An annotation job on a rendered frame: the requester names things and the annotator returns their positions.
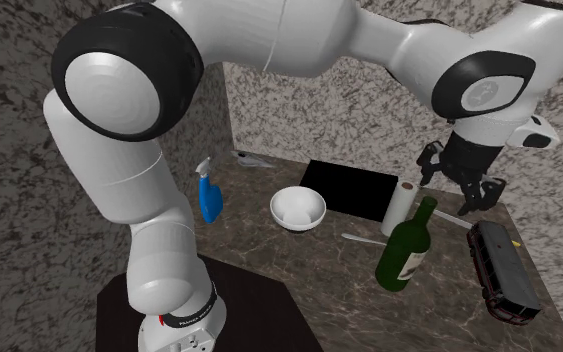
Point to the dark grey red toy bus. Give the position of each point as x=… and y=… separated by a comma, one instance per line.
x=503, y=268

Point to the green wine bottle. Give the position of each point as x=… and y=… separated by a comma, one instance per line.
x=403, y=253

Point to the grey yellow-tipped long utensil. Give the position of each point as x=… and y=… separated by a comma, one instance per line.
x=451, y=219

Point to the white paper towel roll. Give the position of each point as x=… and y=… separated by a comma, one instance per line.
x=398, y=209

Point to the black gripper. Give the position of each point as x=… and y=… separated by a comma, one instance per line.
x=468, y=156

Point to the pale grey pointed object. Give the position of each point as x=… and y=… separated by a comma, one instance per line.
x=252, y=161

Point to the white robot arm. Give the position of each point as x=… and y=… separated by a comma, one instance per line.
x=130, y=180

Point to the blue spray bottle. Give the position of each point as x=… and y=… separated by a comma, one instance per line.
x=210, y=200

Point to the dark robot stand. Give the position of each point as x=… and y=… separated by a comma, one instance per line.
x=261, y=312

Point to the white bowl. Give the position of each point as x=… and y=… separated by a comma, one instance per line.
x=296, y=207

